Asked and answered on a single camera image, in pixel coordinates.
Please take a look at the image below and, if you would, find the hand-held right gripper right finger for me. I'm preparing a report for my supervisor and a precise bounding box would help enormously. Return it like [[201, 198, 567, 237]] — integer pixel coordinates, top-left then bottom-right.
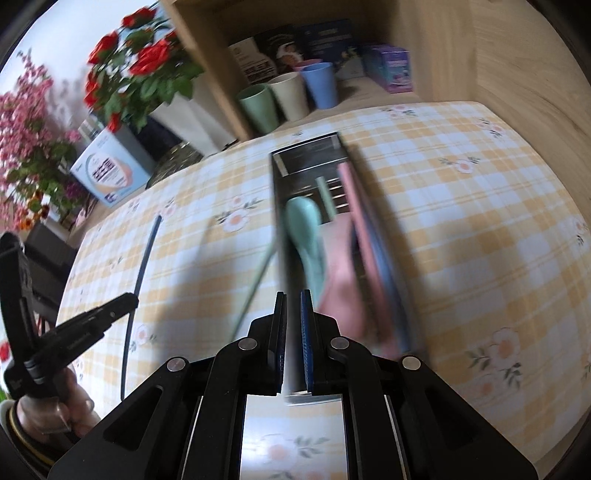
[[300, 289, 540, 480]]

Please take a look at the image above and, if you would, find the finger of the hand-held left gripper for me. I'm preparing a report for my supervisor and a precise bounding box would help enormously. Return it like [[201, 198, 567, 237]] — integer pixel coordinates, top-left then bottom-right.
[[24, 292, 140, 385]]

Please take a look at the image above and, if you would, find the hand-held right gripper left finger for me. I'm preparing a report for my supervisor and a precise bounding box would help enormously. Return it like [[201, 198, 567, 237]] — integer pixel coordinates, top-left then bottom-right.
[[47, 291, 288, 480]]

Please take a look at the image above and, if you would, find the green chopstick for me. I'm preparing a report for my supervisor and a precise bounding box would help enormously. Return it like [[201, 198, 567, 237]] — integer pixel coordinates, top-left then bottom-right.
[[316, 178, 335, 223], [231, 244, 278, 339]]

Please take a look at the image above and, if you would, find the pink plastic spoon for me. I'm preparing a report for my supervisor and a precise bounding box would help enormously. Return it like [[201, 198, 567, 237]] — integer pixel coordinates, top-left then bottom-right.
[[318, 217, 384, 344]]

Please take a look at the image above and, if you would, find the metal tray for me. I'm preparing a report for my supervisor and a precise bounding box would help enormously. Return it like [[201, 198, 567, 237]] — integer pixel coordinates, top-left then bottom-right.
[[269, 131, 414, 398]]

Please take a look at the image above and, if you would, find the green plastic spoon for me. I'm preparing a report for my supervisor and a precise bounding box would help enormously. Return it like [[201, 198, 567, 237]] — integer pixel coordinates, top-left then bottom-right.
[[284, 196, 328, 301]]

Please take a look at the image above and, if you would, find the pink chopstick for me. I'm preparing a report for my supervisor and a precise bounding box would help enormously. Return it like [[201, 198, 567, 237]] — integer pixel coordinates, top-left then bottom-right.
[[337, 164, 393, 333]]

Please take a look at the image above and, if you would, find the person's left forearm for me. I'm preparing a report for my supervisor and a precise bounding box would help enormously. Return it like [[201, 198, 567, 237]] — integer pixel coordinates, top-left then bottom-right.
[[0, 399, 63, 469]]

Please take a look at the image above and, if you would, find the person's left hand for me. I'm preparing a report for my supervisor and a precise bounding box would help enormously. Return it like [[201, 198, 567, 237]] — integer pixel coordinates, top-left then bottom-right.
[[14, 367, 101, 439]]

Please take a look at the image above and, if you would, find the blue and white carton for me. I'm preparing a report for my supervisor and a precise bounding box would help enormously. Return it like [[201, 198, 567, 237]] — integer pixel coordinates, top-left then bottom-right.
[[69, 127, 155, 206]]

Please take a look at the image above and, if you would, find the pink flower bouquet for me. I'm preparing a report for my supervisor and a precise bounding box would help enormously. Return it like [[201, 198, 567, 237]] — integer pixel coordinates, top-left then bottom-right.
[[0, 51, 81, 232]]

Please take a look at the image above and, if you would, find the yellow plaid floral tablecloth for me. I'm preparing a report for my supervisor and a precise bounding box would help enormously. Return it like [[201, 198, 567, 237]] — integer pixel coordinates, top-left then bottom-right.
[[55, 102, 591, 480]]

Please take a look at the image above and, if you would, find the green cup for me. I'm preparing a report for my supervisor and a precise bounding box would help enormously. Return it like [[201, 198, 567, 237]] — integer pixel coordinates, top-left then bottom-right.
[[238, 85, 280, 137]]

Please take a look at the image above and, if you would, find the white faceted planter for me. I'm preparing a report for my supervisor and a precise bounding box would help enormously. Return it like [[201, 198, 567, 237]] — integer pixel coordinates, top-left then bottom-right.
[[152, 99, 236, 155]]

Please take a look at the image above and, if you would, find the beige cup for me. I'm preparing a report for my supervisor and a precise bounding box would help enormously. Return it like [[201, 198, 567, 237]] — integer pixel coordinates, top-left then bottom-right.
[[268, 72, 309, 121]]

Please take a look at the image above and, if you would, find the blue cup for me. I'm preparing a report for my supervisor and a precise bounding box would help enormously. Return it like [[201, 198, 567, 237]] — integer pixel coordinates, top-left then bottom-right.
[[301, 62, 339, 110]]

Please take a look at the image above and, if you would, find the red rose plant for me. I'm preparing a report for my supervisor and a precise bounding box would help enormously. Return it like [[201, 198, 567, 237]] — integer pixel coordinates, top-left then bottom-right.
[[83, 4, 204, 132]]

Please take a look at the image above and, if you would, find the white and black box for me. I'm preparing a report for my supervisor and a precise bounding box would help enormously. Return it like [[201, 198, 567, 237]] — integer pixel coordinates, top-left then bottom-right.
[[228, 37, 278, 85]]

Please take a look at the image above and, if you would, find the purple box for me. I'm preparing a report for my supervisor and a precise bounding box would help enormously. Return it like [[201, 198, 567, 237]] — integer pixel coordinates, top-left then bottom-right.
[[362, 44, 414, 93]]

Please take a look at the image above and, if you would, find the wooden shelf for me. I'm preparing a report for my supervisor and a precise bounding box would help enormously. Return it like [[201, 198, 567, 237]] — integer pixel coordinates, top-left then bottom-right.
[[159, 0, 591, 139]]

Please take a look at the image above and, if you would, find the dark illustrated book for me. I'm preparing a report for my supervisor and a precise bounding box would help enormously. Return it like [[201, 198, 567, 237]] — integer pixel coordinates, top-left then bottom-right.
[[254, 25, 305, 65]]

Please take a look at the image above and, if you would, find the dark blue box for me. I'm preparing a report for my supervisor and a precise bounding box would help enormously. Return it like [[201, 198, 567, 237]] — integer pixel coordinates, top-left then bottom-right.
[[300, 19, 362, 70]]

